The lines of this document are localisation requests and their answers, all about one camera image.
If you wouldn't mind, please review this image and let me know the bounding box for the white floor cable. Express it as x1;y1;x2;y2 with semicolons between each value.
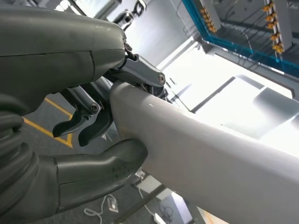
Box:
84;194;118;224

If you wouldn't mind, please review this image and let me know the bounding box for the blue edged panel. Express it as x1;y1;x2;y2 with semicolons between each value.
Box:
182;0;299;78

